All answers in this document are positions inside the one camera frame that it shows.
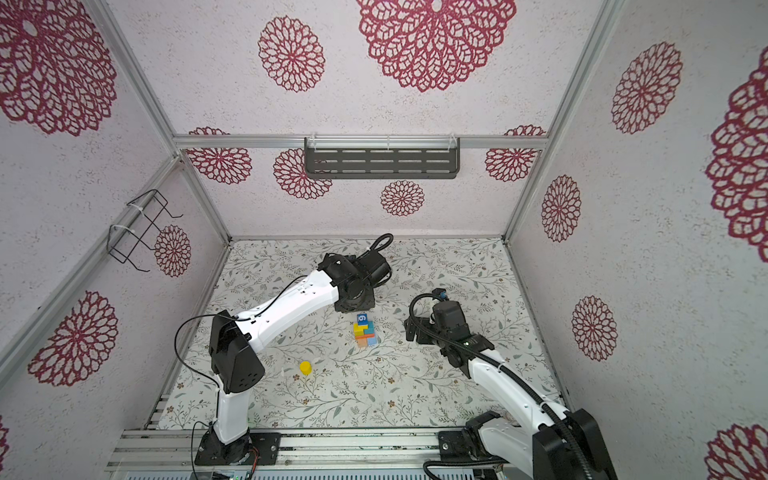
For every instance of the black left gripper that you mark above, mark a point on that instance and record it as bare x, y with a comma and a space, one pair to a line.
368, 306

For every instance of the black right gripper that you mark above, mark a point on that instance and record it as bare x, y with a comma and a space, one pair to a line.
411, 327

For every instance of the yellow wooden cylinder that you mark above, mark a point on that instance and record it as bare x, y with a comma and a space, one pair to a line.
305, 368

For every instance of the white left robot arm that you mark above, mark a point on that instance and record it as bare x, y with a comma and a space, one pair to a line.
235, 342

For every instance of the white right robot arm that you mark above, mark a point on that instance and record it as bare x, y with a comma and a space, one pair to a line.
522, 408

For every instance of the dark grey wall shelf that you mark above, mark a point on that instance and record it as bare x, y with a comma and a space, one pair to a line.
381, 161

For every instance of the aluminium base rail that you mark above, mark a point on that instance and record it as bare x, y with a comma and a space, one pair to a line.
365, 453

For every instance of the black wire wall rack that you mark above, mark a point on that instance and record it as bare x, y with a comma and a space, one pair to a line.
124, 238

